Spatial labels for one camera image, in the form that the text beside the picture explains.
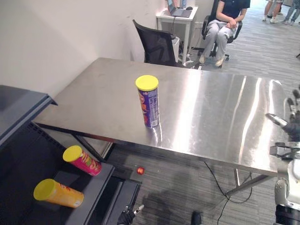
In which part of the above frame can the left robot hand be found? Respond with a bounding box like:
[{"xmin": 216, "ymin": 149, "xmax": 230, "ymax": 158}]
[{"xmin": 116, "ymin": 204, "xmax": 145, "ymax": 225}]

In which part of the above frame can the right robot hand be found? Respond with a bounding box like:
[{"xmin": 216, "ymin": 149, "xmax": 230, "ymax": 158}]
[{"xmin": 265, "ymin": 85, "xmax": 300, "ymax": 143}]

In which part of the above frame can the pink chips can yellow lid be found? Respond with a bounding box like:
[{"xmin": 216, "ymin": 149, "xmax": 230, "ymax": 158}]
[{"xmin": 62, "ymin": 145, "xmax": 103, "ymax": 177}]

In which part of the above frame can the orange chips can yellow lid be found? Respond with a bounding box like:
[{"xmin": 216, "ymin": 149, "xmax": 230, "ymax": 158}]
[{"xmin": 33, "ymin": 178, "xmax": 85, "ymax": 209}]

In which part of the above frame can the dark grey store shelf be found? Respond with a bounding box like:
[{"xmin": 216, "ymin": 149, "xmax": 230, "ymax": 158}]
[{"xmin": 0, "ymin": 85, "xmax": 143, "ymax": 225}]

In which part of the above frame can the purple chips can yellow lid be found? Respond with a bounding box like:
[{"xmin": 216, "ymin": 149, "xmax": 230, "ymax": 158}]
[{"xmin": 135, "ymin": 75, "xmax": 161, "ymax": 128}]

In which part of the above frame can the standing person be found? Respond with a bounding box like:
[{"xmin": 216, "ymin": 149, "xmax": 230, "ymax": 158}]
[
  {"xmin": 262, "ymin": 0, "xmax": 285, "ymax": 24},
  {"xmin": 282, "ymin": 0, "xmax": 300, "ymax": 26}
]

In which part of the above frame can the stainless steel table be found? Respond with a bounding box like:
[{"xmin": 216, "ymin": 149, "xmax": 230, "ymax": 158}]
[{"xmin": 32, "ymin": 57, "xmax": 290, "ymax": 197}]

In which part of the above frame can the seated person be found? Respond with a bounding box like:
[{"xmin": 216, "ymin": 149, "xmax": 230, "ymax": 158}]
[{"xmin": 199, "ymin": 0, "xmax": 251, "ymax": 68}]

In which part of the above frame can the black swivel office chair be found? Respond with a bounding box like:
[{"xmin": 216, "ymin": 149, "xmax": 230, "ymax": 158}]
[{"xmin": 202, "ymin": 0, "xmax": 243, "ymax": 62}]

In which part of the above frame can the white box under table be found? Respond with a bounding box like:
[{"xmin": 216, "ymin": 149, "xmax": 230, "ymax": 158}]
[{"xmin": 171, "ymin": 37, "xmax": 180, "ymax": 62}]

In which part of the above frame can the white side table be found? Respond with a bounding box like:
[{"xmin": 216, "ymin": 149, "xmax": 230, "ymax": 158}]
[{"xmin": 156, "ymin": 5, "xmax": 199, "ymax": 67}]

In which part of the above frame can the black mesh office chair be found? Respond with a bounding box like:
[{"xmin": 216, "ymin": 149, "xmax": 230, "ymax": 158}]
[{"xmin": 132, "ymin": 19, "xmax": 181, "ymax": 68}]

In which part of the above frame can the open laptop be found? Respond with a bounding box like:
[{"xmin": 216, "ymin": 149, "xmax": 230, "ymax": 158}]
[{"xmin": 165, "ymin": 0, "xmax": 193, "ymax": 18}]

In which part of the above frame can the black floor cable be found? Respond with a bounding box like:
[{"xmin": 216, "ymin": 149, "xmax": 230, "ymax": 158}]
[{"xmin": 203, "ymin": 161, "xmax": 253, "ymax": 225}]

